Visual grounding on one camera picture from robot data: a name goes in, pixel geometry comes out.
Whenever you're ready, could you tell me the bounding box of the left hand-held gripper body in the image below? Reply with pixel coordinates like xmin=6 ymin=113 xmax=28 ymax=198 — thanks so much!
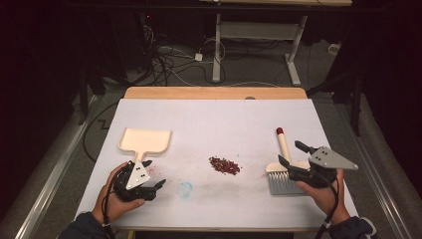
xmin=112 ymin=160 xmax=157 ymax=202

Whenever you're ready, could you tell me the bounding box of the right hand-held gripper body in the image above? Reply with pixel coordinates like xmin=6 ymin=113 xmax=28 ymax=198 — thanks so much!
xmin=288 ymin=145 xmax=359 ymax=189

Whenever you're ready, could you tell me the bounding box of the cream brush with grey bristles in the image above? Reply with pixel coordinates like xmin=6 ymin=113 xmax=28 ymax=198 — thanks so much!
xmin=265 ymin=126 xmax=312 ymax=197

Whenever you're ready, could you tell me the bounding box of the cream plastic dustpan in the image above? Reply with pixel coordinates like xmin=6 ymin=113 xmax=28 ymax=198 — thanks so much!
xmin=117 ymin=127 xmax=173 ymax=166

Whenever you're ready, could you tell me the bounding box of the red kidney beans group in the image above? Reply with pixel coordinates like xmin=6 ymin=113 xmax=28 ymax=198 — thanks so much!
xmin=208 ymin=155 xmax=242 ymax=176

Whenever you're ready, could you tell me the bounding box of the person's right hand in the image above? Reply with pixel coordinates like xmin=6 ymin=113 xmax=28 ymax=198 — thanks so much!
xmin=296 ymin=169 xmax=351 ymax=227

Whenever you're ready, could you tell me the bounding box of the person's left hand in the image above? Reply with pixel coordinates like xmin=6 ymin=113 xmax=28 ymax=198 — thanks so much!
xmin=92 ymin=161 xmax=146 ymax=225

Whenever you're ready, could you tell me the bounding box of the black tripod stand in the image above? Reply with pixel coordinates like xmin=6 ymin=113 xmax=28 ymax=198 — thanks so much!
xmin=307 ymin=66 xmax=364 ymax=137

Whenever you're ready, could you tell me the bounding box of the wooden table edge strip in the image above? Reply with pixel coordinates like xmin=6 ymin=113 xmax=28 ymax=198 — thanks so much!
xmin=123 ymin=87 xmax=308 ymax=101

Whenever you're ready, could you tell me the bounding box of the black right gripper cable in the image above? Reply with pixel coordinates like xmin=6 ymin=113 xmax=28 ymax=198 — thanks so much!
xmin=313 ymin=177 xmax=340 ymax=239

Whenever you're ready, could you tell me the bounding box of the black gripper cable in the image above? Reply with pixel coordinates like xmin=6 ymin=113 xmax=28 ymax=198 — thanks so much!
xmin=313 ymin=177 xmax=340 ymax=239
xmin=101 ymin=190 xmax=117 ymax=239

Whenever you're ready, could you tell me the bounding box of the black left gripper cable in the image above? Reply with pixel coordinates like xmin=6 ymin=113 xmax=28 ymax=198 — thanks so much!
xmin=101 ymin=190 xmax=117 ymax=239

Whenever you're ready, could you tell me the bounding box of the metal floor rail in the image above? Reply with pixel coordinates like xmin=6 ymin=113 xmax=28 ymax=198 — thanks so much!
xmin=341 ymin=103 xmax=416 ymax=239
xmin=13 ymin=94 xmax=101 ymax=239

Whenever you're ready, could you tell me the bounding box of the long black floor cable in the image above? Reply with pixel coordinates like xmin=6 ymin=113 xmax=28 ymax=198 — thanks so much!
xmin=82 ymin=101 xmax=120 ymax=163

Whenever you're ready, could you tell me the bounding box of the tangle of black floor cables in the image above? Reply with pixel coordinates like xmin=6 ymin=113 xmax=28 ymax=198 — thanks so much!
xmin=138 ymin=13 xmax=233 ymax=88

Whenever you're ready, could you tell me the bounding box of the white desk frame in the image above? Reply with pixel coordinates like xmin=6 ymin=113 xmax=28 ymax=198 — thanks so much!
xmin=198 ymin=0 xmax=353 ymax=88

